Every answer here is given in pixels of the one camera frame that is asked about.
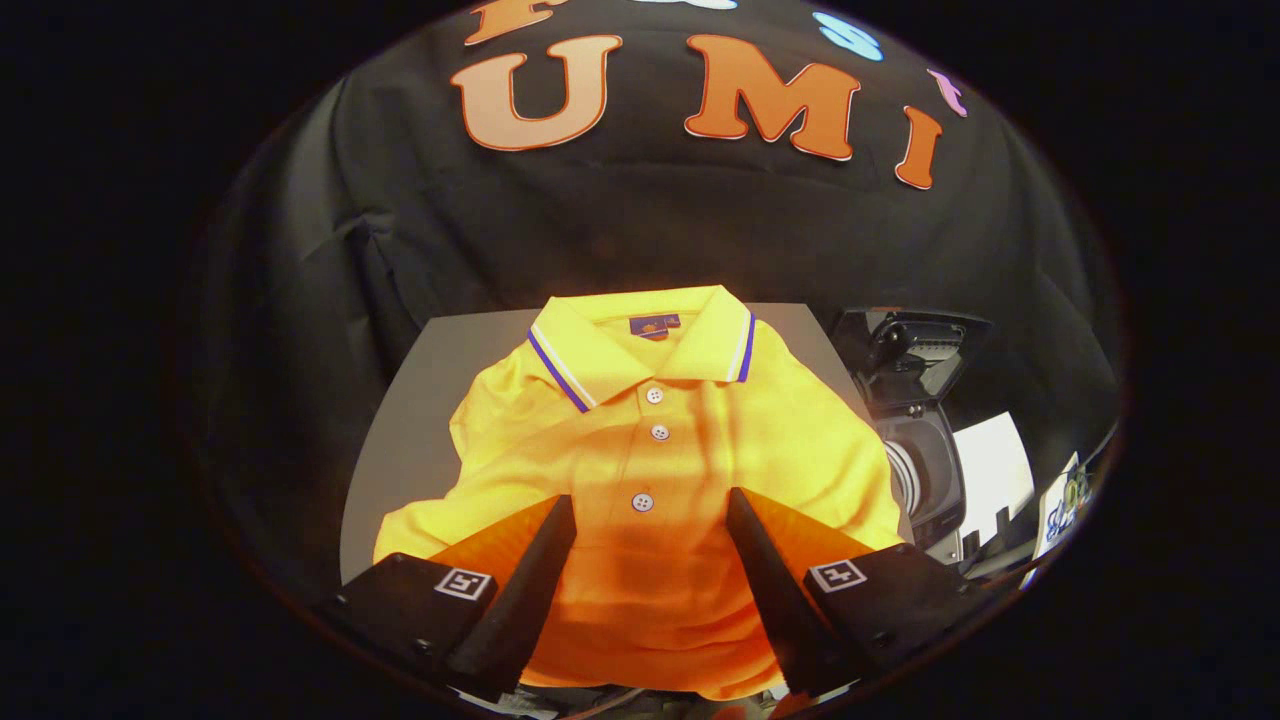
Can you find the white flat board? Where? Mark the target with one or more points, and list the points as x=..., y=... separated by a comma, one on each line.
x=990, y=465

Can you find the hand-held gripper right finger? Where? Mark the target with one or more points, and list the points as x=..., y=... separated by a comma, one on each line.
x=780, y=600

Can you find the grey side table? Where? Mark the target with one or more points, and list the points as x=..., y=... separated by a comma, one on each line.
x=420, y=400

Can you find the yellow polo shirt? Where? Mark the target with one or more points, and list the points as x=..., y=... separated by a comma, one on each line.
x=650, y=450

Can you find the dark washing machine lid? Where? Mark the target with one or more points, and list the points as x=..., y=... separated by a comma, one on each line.
x=915, y=350

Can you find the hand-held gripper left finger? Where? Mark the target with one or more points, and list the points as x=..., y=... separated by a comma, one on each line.
x=520, y=600

